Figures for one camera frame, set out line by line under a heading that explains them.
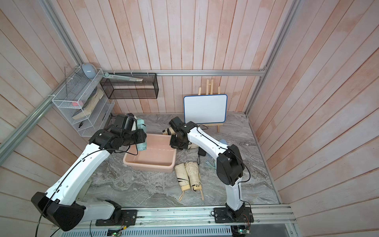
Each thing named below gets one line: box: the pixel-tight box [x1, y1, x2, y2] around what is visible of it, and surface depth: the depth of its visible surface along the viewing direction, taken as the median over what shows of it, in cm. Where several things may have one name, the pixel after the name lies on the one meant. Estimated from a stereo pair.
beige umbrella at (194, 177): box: [185, 161, 205, 201], surface depth 85 cm
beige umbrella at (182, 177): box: [174, 162, 191, 202], surface depth 86 cm
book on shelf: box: [72, 87, 105, 120], surface depth 83 cm
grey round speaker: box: [81, 62, 98, 79], surface depth 85 cm
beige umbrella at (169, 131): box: [162, 126, 177, 135], surface depth 106 cm
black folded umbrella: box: [196, 146, 207, 165], surface depth 97 cm
